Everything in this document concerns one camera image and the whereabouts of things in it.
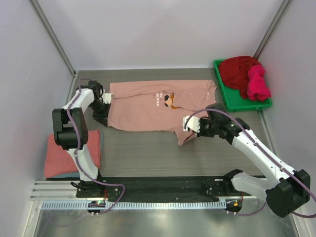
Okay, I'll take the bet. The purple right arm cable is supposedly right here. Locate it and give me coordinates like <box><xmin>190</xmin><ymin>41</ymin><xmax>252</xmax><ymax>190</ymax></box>
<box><xmin>184</xmin><ymin>108</ymin><xmax>316</xmax><ymax>219</ymax></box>

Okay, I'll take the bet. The aluminium corner post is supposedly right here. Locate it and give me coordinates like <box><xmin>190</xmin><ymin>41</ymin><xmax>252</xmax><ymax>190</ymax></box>
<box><xmin>253</xmin><ymin>0</ymin><xmax>293</xmax><ymax>60</ymax></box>
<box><xmin>29</xmin><ymin>0</ymin><xmax>76</xmax><ymax>77</ymax></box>

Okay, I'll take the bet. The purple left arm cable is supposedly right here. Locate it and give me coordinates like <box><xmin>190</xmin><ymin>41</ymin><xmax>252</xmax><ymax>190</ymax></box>
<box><xmin>67</xmin><ymin>78</ymin><xmax>126</xmax><ymax>214</ymax></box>

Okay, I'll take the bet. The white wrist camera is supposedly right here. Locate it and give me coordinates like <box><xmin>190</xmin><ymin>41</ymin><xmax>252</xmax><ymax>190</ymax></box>
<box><xmin>101</xmin><ymin>93</ymin><xmax>113</xmax><ymax>105</ymax></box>
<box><xmin>182</xmin><ymin>116</ymin><xmax>200</xmax><ymax>133</ymax></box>

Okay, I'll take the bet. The white slotted cable duct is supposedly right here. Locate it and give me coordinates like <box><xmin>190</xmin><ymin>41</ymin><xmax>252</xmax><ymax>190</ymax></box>
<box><xmin>41</xmin><ymin>199</ymin><xmax>227</xmax><ymax>210</ymax></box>

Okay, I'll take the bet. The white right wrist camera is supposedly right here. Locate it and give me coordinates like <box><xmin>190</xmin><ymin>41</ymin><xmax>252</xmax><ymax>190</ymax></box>
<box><xmin>182</xmin><ymin>116</ymin><xmax>200</xmax><ymax>133</ymax></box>

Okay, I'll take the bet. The aluminium front frame rail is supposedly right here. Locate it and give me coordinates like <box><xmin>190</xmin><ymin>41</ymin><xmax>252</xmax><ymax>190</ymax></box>
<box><xmin>30</xmin><ymin>177</ymin><xmax>272</xmax><ymax>200</ymax></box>

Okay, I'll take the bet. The magenta t shirt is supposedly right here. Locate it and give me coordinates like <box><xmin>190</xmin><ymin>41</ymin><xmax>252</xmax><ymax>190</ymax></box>
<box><xmin>247</xmin><ymin>65</ymin><xmax>271</xmax><ymax>102</ymax></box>

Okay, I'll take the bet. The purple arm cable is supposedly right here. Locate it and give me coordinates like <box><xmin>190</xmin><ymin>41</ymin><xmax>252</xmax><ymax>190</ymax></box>
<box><xmin>67</xmin><ymin>78</ymin><xmax>126</xmax><ymax>214</ymax></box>
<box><xmin>184</xmin><ymin>108</ymin><xmax>316</xmax><ymax>219</ymax></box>

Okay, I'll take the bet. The dark red t shirt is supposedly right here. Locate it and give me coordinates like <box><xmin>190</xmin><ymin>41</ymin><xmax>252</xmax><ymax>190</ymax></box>
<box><xmin>218</xmin><ymin>56</ymin><xmax>261</xmax><ymax>99</ymax></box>

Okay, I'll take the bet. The pink printed t shirt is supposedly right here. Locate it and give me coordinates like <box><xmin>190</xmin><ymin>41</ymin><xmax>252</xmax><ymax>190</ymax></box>
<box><xmin>108</xmin><ymin>80</ymin><xmax>217</xmax><ymax>146</ymax></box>

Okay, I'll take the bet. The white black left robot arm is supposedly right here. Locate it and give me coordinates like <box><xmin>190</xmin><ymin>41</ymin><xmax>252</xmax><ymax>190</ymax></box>
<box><xmin>52</xmin><ymin>79</ymin><xmax>112</xmax><ymax>198</ymax></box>

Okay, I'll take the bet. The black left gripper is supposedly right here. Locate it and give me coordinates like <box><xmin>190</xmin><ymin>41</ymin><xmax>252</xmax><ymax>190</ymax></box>
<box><xmin>89</xmin><ymin>100</ymin><xmax>112</xmax><ymax>127</ymax></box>

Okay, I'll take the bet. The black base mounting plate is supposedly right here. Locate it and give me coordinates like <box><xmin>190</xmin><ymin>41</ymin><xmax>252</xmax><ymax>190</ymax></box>
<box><xmin>76</xmin><ymin>175</ymin><xmax>253</xmax><ymax>198</ymax></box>

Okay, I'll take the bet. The left aluminium corner post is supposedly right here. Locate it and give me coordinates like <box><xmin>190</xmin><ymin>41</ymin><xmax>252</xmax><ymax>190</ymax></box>
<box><xmin>29</xmin><ymin>0</ymin><xmax>76</xmax><ymax>77</ymax></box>

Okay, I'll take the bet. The folded salmon t shirt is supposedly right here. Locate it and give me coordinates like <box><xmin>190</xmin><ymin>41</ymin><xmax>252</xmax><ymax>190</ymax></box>
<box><xmin>43</xmin><ymin>130</ymin><xmax>102</xmax><ymax>178</ymax></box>

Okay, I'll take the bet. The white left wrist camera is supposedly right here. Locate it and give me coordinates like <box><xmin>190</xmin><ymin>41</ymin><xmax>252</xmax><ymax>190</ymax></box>
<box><xmin>101</xmin><ymin>93</ymin><xmax>113</xmax><ymax>105</ymax></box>

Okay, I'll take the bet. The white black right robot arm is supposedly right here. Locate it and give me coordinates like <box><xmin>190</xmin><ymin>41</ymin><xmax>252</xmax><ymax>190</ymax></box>
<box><xmin>183</xmin><ymin>103</ymin><xmax>316</xmax><ymax>218</ymax></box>

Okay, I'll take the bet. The right aluminium corner post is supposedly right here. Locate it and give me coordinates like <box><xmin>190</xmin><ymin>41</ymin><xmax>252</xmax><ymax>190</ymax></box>
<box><xmin>253</xmin><ymin>0</ymin><xmax>293</xmax><ymax>60</ymax></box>

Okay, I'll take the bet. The green plastic bin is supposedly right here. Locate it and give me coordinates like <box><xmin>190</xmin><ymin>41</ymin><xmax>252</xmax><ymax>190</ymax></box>
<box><xmin>213</xmin><ymin>59</ymin><xmax>273</xmax><ymax>113</ymax></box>

